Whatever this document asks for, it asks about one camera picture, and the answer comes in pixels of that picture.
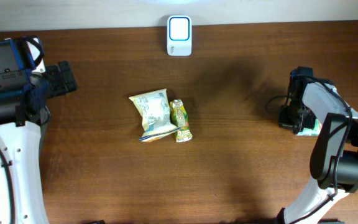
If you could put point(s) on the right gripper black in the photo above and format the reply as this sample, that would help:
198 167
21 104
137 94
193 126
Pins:
295 116

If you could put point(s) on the yellow white snack bag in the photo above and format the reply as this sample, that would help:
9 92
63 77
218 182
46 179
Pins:
155 112

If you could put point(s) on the teal Kleenex tissue pack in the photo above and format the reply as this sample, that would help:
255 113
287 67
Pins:
315 131

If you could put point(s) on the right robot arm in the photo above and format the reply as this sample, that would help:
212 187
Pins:
334 159

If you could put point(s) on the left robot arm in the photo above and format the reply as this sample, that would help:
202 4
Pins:
26 84

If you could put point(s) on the white barcode scanner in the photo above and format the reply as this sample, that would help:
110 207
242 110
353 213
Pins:
179 36

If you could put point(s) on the green juice carton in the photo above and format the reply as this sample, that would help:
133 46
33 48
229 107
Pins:
179 118

